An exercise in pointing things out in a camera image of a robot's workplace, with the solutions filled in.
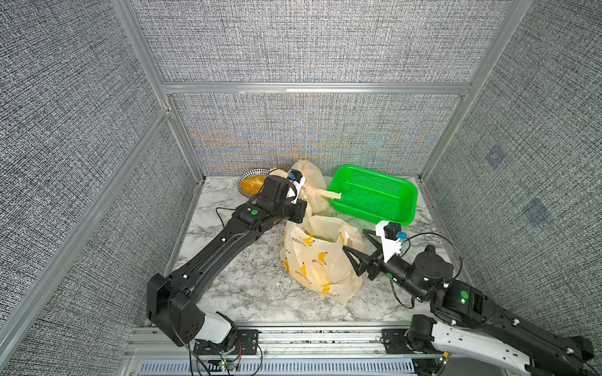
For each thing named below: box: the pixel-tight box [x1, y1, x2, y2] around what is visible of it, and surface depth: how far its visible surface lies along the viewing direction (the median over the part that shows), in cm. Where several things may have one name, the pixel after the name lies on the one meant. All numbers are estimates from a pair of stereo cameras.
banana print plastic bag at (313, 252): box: [279, 215, 365, 305], surface depth 78 cm
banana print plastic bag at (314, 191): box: [268, 159, 342, 217], surface depth 94 cm
